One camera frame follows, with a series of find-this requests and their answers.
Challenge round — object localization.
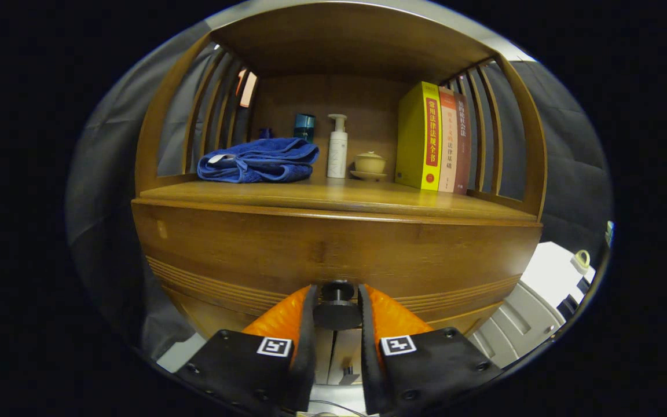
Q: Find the black backdrop cloth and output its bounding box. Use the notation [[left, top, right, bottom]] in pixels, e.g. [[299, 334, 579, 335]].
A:
[[67, 23, 615, 360]]

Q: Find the beige lidded teacup with saucer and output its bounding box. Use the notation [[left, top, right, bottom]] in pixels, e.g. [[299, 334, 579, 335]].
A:
[[350, 151, 389, 182]]

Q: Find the blue folded towel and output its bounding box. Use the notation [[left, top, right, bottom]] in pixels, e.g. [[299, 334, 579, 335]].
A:
[[196, 137, 321, 184]]

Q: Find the thick yellow book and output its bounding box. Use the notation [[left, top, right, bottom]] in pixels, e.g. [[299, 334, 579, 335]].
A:
[[394, 81, 443, 192]]

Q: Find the teal bottle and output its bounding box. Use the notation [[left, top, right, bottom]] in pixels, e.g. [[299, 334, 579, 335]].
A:
[[293, 113, 317, 142]]

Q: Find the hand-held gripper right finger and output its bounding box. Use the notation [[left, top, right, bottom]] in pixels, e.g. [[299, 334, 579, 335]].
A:
[[358, 284, 503, 416]]

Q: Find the wooden drawer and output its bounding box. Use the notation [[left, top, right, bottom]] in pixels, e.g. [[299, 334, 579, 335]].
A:
[[132, 200, 543, 342]]

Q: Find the wooden countertop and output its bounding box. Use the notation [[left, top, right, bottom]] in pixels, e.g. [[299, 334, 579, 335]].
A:
[[137, 177, 540, 224]]

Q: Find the wooden cabinet with slatted hutch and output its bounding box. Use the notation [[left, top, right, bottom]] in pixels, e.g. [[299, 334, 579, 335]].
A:
[[131, 0, 548, 386]]

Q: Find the white side table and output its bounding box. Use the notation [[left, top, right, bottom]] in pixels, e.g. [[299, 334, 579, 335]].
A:
[[519, 240, 598, 308]]

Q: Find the light grey plastic case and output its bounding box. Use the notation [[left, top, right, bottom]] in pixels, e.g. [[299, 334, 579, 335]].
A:
[[467, 281, 567, 370]]

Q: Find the small black box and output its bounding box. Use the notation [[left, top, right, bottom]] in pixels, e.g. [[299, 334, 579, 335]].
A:
[[556, 294, 580, 318]]

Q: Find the black drawer knob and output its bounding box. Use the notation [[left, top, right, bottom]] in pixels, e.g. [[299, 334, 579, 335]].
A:
[[312, 280, 364, 332]]

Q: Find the brown spine book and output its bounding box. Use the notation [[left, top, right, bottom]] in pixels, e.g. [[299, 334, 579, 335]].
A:
[[454, 93, 473, 195]]

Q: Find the white pump bottle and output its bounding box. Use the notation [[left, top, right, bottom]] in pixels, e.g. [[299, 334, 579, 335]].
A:
[[327, 114, 349, 179]]

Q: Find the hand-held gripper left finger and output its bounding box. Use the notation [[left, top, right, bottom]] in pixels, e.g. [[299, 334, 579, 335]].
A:
[[174, 284, 318, 415]]

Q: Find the orange spine book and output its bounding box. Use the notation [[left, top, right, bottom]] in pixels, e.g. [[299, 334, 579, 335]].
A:
[[438, 86, 459, 193]]

